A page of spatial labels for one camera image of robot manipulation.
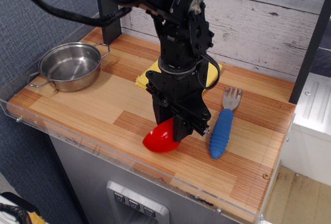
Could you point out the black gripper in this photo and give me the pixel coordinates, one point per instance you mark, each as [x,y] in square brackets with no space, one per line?
[180,98]

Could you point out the red plastic bowl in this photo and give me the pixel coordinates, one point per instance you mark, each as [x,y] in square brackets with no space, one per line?
[160,139]

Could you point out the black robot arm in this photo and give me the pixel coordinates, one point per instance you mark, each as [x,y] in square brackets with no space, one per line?
[183,63]

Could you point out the yellow folded cloth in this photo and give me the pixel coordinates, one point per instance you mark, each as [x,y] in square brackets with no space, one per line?
[212,75]

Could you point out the silver dispenser button panel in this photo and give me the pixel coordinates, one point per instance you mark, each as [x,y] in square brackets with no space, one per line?
[129,206]

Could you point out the grey toy fridge cabinet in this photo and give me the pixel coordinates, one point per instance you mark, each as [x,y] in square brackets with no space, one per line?
[89,174]

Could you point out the small stainless steel pot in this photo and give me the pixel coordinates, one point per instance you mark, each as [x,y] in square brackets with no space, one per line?
[70,67]

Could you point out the white ridged appliance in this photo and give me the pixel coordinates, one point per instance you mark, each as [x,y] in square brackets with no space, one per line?
[306,149]

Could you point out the clear acrylic edge guard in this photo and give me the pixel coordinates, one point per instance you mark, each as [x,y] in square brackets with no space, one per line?
[233,183]

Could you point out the yellow object bottom left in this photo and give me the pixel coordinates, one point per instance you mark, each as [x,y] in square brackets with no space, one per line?
[35,218]

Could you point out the blue handled metal fork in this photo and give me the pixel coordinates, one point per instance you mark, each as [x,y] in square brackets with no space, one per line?
[222,128]

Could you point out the black left vertical post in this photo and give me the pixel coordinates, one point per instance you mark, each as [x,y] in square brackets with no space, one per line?
[112,31]

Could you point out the black vertical post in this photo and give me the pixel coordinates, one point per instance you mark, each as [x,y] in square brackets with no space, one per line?
[112,31]
[312,49]

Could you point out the black right vertical post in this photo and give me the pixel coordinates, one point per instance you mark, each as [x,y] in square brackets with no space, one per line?
[312,49]

